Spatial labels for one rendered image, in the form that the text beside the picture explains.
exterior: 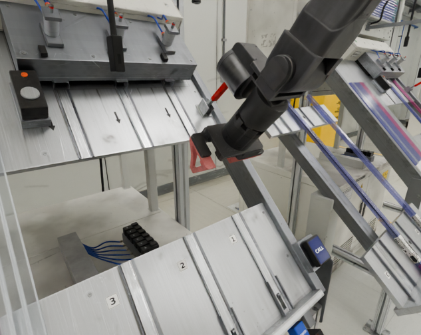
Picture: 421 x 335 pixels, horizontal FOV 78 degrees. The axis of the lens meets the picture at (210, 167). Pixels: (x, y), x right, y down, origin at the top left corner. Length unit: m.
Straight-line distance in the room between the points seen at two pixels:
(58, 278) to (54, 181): 1.51
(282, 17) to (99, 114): 1.14
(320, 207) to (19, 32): 0.73
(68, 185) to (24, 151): 1.83
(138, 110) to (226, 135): 0.20
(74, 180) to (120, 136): 1.80
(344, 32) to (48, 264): 0.84
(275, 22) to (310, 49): 1.18
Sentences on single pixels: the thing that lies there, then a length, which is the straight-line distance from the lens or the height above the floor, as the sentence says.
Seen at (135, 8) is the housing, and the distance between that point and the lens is 0.67.
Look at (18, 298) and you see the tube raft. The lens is 0.40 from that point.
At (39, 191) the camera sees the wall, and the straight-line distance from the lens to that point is 2.28.
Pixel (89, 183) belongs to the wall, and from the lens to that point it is 2.33.
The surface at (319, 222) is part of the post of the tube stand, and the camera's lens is 0.78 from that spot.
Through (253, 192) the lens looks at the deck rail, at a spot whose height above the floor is 0.87.
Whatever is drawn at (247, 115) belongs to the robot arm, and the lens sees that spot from 0.40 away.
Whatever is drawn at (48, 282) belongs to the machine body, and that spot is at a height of 0.62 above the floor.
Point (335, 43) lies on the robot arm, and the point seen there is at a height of 1.14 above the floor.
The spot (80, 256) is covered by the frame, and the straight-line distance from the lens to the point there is 0.79.
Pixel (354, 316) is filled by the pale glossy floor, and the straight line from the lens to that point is 1.62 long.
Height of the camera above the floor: 1.11
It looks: 19 degrees down
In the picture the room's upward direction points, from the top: straight up
